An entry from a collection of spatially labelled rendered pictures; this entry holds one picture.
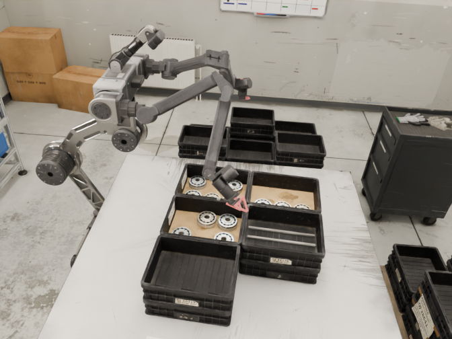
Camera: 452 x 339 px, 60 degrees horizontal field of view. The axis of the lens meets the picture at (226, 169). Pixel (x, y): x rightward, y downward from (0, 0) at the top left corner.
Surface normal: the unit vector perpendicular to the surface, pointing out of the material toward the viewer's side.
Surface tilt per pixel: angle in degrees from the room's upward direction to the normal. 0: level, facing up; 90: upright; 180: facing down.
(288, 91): 90
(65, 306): 0
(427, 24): 90
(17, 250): 0
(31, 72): 92
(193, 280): 0
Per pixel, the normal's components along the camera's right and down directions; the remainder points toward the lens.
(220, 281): 0.04, -0.80
